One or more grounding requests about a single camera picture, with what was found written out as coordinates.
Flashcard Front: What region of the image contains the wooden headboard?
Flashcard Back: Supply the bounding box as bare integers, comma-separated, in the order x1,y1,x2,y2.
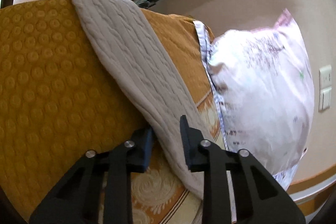
287,164,335,217

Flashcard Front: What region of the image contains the pink floral pillow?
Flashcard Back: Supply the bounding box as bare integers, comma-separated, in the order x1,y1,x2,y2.
194,10,314,189

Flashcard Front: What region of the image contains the yellow patterned bed sheet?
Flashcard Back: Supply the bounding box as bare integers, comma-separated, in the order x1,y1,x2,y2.
106,96,202,223

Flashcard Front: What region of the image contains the beige cable knit sweater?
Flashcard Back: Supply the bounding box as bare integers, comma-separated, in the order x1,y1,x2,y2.
71,0,222,198

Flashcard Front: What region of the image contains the white wall switch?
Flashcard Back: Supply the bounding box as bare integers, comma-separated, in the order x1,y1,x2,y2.
318,65,332,112

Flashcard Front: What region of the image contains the orange quilted bed cover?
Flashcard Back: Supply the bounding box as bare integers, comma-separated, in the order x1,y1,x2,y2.
0,0,216,222

